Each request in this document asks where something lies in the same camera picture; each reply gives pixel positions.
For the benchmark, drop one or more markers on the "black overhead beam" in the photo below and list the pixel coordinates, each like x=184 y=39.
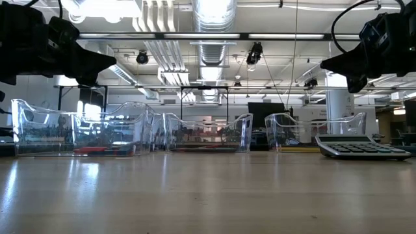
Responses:
x=159 y=35

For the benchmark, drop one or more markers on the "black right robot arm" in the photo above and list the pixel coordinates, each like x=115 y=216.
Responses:
x=411 y=8

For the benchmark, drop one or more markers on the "white ceiling duct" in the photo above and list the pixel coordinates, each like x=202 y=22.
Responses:
x=123 y=73

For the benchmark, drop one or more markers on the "silver ceiling duct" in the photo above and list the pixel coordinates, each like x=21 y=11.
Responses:
x=213 y=16

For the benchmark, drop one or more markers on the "black monitor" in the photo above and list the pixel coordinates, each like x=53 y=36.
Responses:
x=266 y=113

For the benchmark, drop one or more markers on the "yellow pencil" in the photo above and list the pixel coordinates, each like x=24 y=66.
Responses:
x=299 y=149

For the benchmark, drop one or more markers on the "black ceiling spotlight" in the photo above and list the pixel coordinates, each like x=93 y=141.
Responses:
x=254 y=53
x=142 y=58

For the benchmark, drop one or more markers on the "white round column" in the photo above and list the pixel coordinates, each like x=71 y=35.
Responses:
x=339 y=110

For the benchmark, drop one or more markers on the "grey desk calculator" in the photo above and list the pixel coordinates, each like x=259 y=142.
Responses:
x=357 y=149

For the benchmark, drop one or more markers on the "black metal rack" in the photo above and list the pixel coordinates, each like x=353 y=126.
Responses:
x=105 y=97

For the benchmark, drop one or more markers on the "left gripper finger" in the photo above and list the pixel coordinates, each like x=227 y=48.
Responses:
x=87 y=61
x=87 y=80

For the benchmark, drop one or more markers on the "clear plastic bin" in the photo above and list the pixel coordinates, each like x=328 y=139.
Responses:
x=159 y=130
x=42 y=143
x=208 y=139
x=292 y=139

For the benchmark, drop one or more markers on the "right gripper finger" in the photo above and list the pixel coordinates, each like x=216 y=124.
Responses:
x=357 y=84
x=347 y=65

